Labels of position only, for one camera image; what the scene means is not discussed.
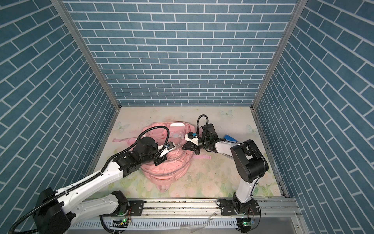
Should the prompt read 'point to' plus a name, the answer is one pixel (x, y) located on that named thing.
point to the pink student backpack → (165, 172)
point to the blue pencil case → (229, 138)
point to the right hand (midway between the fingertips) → (182, 145)
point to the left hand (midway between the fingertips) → (169, 149)
